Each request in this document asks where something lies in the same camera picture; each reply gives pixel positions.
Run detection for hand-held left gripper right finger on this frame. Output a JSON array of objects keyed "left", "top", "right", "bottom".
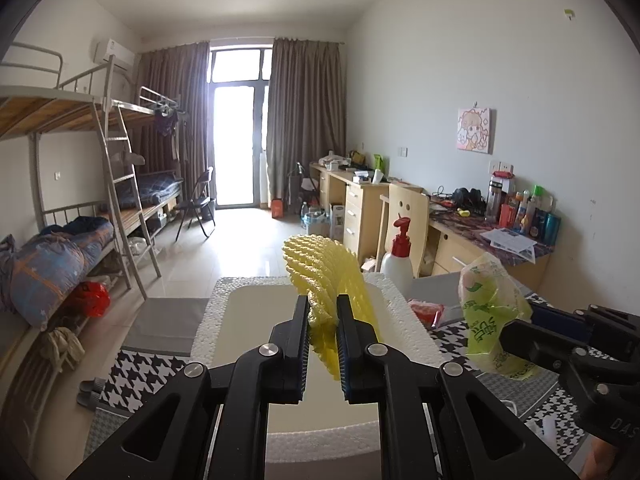
[{"left": 336, "top": 294, "right": 581, "bottom": 480}]

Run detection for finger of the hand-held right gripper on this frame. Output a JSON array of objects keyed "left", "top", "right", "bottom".
[
  {"left": 499, "top": 319, "right": 623, "bottom": 411},
  {"left": 529, "top": 303, "right": 640, "bottom": 361}
]

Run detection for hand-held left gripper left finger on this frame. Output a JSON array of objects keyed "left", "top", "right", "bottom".
[{"left": 67, "top": 294, "right": 311, "bottom": 480}]

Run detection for yellow-green plastic bag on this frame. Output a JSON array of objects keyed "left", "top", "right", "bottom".
[{"left": 459, "top": 254, "right": 543, "bottom": 380}]

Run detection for white foam box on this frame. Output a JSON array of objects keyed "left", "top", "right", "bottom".
[{"left": 191, "top": 272, "right": 446, "bottom": 466}]

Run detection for yellow foam fruit net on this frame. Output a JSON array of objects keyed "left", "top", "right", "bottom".
[{"left": 281, "top": 234, "right": 386, "bottom": 380}]

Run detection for white printed papers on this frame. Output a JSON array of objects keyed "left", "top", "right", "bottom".
[{"left": 479, "top": 227, "right": 538, "bottom": 262}]

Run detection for red snack packet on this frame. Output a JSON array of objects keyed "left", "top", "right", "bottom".
[{"left": 407, "top": 299, "right": 446, "bottom": 328}]

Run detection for row of toiletry bottles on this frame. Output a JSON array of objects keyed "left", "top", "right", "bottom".
[{"left": 487, "top": 170, "right": 562, "bottom": 247}]

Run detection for white pump bottle red pump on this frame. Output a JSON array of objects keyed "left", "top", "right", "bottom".
[{"left": 380, "top": 214, "right": 415, "bottom": 297}]

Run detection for wooden desk patterned top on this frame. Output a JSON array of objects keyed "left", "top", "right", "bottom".
[{"left": 427, "top": 202, "right": 556, "bottom": 292}]

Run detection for grey floor bin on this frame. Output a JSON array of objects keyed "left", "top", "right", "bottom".
[{"left": 299, "top": 201, "right": 332, "bottom": 235}]

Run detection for white floor box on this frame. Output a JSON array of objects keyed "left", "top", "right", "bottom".
[{"left": 330, "top": 203, "right": 346, "bottom": 242}]

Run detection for wooden chair smiley cutout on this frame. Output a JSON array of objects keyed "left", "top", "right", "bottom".
[{"left": 379, "top": 183, "right": 431, "bottom": 281}]

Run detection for black headphones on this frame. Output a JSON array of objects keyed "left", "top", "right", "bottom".
[{"left": 452, "top": 187, "right": 483, "bottom": 209}]

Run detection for wooden desk with drawers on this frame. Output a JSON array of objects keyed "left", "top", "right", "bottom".
[{"left": 309, "top": 162, "right": 423, "bottom": 261}]

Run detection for black white houndstooth tablecloth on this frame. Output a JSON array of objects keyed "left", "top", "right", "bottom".
[{"left": 82, "top": 272, "right": 640, "bottom": 480}]

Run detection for black trolley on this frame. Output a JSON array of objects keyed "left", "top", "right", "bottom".
[{"left": 287, "top": 162, "right": 321, "bottom": 206}]

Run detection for black folding chair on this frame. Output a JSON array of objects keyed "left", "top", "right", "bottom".
[{"left": 175, "top": 166, "right": 217, "bottom": 242}]

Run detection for pile of desk items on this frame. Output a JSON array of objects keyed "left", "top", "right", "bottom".
[{"left": 320, "top": 150, "right": 372, "bottom": 172}]

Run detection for red plastic bag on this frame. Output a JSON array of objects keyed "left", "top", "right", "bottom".
[{"left": 67, "top": 281, "right": 111, "bottom": 318}]

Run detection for dark blue mattress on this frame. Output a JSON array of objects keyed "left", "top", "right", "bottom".
[{"left": 116, "top": 170, "right": 184, "bottom": 211}]

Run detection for glass balcony door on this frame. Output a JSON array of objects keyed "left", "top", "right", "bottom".
[{"left": 207, "top": 46, "right": 273, "bottom": 207}]

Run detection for beige cloth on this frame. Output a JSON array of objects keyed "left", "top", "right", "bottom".
[{"left": 42, "top": 327, "right": 86, "bottom": 372}]

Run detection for brown curtain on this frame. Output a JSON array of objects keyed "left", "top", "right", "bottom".
[
  {"left": 136, "top": 40, "right": 211, "bottom": 206},
  {"left": 265, "top": 37, "right": 348, "bottom": 206}
]

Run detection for blue orange plaid quilt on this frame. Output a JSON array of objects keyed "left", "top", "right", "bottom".
[{"left": 0, "top": 216, "right": 115, "bottom": 331}]

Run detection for dark hanging clothes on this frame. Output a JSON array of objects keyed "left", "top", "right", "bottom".
[{"left": 154, "top": 107, "right": 180, "bottom": 137}]

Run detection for grey metal bed ladder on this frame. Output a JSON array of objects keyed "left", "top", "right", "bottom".
[{"left": 92, "top": 55, "right": 163, "bottom": 302}]

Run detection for grey metal bunk bed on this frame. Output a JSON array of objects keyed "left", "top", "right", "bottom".
[
  {"left": 0, "top": 42, "right": 151, "bottom": 461},
  {"left": 107, "top": 85, "right": 186, "bottom": 246}
]

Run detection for white air conditioner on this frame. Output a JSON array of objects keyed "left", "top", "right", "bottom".
[{"left": 91, "top": 38, "right": 135, "bottom": 67}]

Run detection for pink cartoon wall picture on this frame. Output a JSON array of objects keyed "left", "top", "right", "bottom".
[{"left": 456, "top": 106, "right": 495, "bottom": 155}]

